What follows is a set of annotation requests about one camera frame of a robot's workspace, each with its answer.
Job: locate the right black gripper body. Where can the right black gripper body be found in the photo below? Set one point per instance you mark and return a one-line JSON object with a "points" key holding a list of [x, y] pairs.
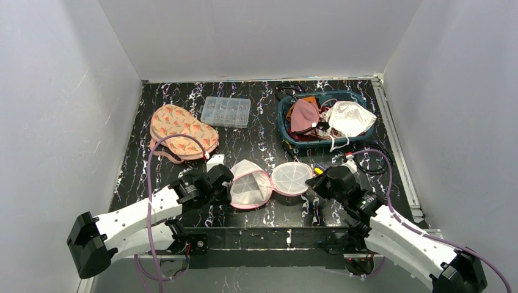
{"points": [[324, 184]]}

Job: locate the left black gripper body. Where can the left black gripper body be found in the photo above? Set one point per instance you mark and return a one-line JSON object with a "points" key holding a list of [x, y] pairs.
{"points": [[223, 184]]}

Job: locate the white mesh laundry bag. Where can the white mesh laundry bag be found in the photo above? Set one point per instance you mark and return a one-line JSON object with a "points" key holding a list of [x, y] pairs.
{"points": [[252, 186]]}

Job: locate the white satin bra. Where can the white satin bra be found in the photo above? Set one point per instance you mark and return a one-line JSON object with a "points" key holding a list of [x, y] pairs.
{"points": [[346, 119]]}

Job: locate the dusty pink bra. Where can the dusty pink bra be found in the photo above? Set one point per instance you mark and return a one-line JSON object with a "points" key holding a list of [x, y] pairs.
{"points": [[305, 117]]}

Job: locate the floral pink laundry bag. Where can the floral pink laundry bag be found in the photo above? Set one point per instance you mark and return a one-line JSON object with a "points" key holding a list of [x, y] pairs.
{"points": [[178, 136]]}

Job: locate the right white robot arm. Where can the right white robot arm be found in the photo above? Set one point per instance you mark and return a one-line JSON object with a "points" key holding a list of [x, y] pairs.
{"points": [[380, 229]]}

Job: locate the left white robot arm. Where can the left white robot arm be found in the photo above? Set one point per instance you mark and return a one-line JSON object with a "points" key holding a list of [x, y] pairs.
{"points": [[95, 242]]}

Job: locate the orange bra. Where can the orange bra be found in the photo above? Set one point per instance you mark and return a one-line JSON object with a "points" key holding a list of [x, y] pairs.
{"points": [[310, 99]]}

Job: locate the black yellow screwdriver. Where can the black yellow screwdriver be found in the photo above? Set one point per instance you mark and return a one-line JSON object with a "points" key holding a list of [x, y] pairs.
{"points": [[289, 149]]}

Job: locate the clear plastic parts box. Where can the clear plastic parts box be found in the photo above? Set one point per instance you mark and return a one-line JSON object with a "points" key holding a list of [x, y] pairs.
{"points": [[226, 112]]}

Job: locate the teal plastic basket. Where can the teal plastic basket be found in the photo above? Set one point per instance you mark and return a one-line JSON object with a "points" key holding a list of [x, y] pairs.
{"points": [[322, 99]]}

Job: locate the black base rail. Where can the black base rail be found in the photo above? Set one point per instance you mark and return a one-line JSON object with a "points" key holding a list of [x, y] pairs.
{"points": [[330, 248]]}

